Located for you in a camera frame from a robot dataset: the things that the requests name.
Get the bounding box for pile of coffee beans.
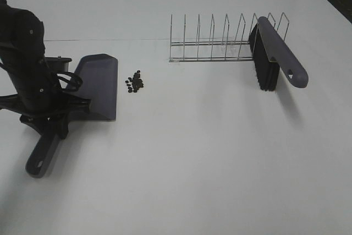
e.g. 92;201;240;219
125;70;144;93

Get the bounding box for grey hand brush black bristles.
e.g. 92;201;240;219
249;17;309;91

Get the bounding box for chrome wire dish rack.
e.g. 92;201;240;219
168;12;290;64

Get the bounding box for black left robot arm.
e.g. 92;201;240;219
1;0;90;139

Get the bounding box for grey plastic dustpan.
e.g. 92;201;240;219
25;54;118;178

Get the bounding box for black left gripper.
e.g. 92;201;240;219
1;56;91;139

